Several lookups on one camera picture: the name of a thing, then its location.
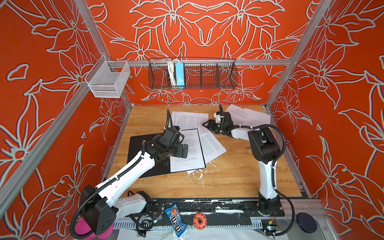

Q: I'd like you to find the grey clip folder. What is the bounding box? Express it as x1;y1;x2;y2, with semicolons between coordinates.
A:
127;128;207;179

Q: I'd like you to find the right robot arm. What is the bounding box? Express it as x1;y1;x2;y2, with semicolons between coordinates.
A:
202;105;296;238

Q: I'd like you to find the red toy wheel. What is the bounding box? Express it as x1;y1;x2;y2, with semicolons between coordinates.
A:
193;213;208;230

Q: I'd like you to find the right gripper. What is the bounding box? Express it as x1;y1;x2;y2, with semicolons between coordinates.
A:
201;119;226;135

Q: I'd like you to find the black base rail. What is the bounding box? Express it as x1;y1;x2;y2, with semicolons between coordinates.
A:
124;197;286;218

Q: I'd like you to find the clear plastic bin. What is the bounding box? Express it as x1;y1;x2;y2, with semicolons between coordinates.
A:
85;56;131;99

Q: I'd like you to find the blue white box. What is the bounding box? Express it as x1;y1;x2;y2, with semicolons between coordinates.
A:
175;62;185;89

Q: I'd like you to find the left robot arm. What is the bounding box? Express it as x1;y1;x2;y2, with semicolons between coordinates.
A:
70;113;188;240

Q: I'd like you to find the paper sheet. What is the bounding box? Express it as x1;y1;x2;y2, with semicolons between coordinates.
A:
170;129;206;173
200;132;227;165
225;105;271;127
172;112;209;135

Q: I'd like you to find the black wire basket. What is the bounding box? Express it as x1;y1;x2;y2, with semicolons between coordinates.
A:
148;57;238;90

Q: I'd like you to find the dark round disc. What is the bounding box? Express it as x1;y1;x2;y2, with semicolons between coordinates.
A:
296;213;318;234

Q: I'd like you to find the white cable bundle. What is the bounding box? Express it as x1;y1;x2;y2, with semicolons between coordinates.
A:
166;59;178;87

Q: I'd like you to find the blue candy bag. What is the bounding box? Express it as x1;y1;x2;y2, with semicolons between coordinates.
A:
165;204;187;238

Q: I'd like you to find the paper sheet under folder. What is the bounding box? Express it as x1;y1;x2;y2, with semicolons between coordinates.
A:
172;112;209;135

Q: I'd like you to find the pink dumbbell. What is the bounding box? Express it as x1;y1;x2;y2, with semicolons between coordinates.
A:
75;219;113;240

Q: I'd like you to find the small green circuit board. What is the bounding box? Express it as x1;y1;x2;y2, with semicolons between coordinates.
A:
262;219;278;238

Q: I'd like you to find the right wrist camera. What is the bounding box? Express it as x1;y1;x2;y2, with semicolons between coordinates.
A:
214;112;234;130

